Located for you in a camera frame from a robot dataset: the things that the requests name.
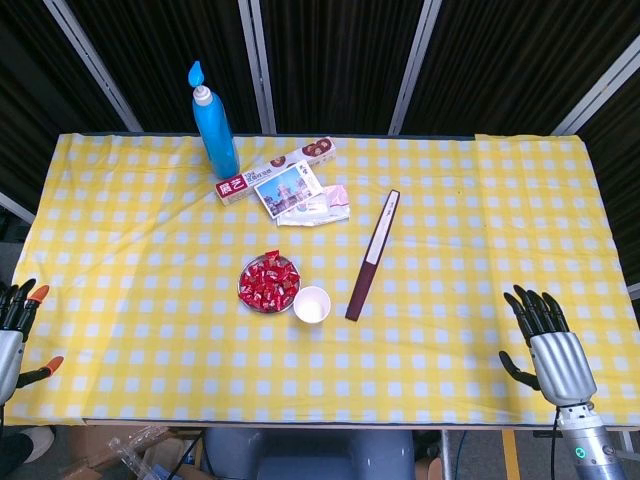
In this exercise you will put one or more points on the blue squeeze bottle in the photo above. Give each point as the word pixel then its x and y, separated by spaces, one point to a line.
pixel 215 135

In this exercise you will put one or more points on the white pink plastic packet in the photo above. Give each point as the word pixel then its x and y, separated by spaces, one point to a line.
pixel 325 211

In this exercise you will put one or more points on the red candy heap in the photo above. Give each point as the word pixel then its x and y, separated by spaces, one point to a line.
pixel 267 285

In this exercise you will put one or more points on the dark maroon long box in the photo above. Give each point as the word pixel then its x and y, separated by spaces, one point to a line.
pixel 365 280

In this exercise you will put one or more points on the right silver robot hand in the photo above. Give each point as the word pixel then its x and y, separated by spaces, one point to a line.
pixel 562 365

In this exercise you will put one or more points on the white metal frame post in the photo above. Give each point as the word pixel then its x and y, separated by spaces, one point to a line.
pixel 95 70
pixel 414 65
pixel 257 65
pixel 595 92
pixel 15 206

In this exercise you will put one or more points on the white paper cup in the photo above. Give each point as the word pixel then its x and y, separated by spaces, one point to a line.
pixel 311 306

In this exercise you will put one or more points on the yellow checked tablecloth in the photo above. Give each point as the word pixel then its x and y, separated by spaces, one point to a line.
pixel 150 250

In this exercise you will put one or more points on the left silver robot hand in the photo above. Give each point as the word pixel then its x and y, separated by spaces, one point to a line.
pixel 11 350

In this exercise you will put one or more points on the brown cardboard box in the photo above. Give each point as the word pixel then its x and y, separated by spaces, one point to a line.
pixel 80 450

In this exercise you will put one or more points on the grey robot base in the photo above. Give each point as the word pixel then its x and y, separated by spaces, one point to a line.
pixel 310 455

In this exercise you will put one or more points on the clear plastic bag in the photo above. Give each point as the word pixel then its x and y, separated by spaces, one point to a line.
pixel 127 455

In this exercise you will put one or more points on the metal table leg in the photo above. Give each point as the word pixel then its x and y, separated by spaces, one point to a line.
pixel 445 455

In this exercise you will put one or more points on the long box with red label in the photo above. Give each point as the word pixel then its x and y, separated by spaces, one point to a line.
pixel 232 189

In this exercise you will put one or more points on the building picture postcard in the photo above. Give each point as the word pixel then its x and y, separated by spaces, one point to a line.
pixel 280 192

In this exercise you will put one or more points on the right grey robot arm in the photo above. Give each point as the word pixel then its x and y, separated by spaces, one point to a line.
pixel 592 450

